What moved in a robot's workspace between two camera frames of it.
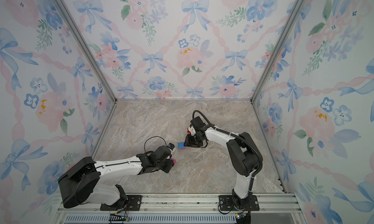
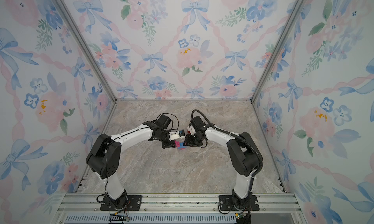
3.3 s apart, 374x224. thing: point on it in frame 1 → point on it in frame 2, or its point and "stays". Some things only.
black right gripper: x=189 y=142 stays
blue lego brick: x=181 y=145 stays
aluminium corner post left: x=63 y=8 stays
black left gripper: x=170 y=165 → x=170 y=144
